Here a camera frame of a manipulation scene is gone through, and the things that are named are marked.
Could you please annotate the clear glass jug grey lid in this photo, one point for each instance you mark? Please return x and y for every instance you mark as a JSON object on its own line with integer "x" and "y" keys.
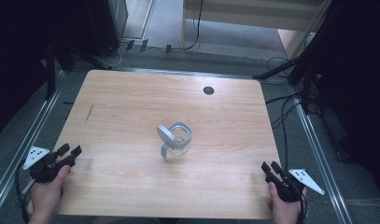
{"x": 175, "y": 139}

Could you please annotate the black tripod stand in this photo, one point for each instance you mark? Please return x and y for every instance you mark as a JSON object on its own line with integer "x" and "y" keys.
{"x": 299, "y": 71}
{"x": 58, "y": 59}

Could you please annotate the person's right hand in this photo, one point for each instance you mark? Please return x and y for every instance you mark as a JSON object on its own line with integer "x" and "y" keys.
{"x": 284, "y": 207}

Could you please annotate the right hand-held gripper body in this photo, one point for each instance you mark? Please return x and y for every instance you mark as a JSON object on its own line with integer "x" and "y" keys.
{"x": 292, "y": 185}

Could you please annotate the dark cabinet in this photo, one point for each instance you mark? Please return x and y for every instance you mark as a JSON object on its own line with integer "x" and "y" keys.
{"x": 108, "y": 23}

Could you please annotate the person's left hand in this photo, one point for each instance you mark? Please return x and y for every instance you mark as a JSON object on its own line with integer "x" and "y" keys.
{"x": 49, "y": 194}

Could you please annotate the aluminium floor rail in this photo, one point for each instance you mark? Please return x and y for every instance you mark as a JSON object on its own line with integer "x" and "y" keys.
{"x": 22, "y": 146}
{"x": 321, "y": 165}

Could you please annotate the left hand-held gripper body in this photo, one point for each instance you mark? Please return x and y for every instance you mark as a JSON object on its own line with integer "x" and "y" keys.
{"x": 44, "y": 166}

